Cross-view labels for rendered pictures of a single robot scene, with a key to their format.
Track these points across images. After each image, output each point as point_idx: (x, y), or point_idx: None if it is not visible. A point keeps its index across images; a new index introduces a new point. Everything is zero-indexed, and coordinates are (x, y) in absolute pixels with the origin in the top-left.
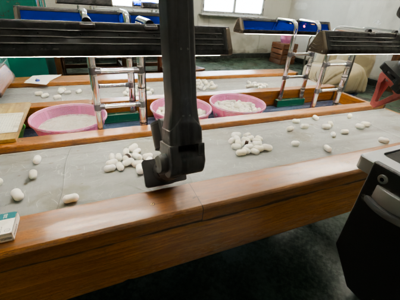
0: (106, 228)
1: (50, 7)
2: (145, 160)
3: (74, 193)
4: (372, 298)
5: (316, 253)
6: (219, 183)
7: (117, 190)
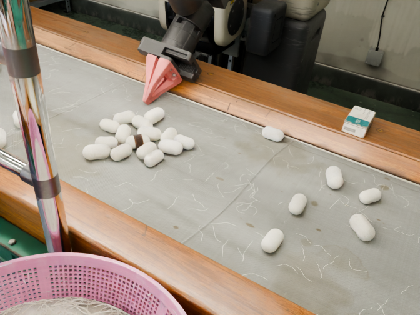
0: (269, 82)
1: None
2: (186, 50)
3: (259, 146)
4: None
5: None
6: (125, 51)
7: (210, 119)
